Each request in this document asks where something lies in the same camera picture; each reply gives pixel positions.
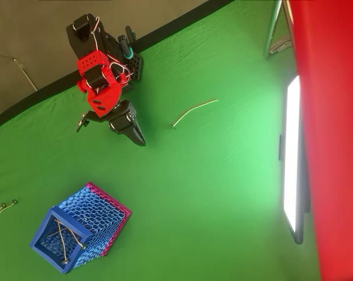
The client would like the blue and pink mesh basket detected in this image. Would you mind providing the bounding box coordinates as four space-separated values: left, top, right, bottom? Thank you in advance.
29 181 133 275

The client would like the white and red servo cable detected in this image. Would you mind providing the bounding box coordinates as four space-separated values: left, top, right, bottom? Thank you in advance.
90 16 133 88

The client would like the black gripper camera mount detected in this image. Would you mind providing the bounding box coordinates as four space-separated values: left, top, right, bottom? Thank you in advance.
75 109 107 133

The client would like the red camera holder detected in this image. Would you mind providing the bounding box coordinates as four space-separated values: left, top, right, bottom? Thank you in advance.
286 0 353 281

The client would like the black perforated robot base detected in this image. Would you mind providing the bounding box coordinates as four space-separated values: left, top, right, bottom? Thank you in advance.
125 52 144 83

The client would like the chrome tube stand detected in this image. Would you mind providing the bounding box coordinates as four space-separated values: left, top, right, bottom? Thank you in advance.
263 0 296 60

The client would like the black cylinder with teal ring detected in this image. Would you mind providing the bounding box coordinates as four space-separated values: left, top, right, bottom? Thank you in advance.
117 25 135 61

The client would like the green cloth with black rim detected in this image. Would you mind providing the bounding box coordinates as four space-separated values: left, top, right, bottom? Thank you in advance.
0 0 322 281

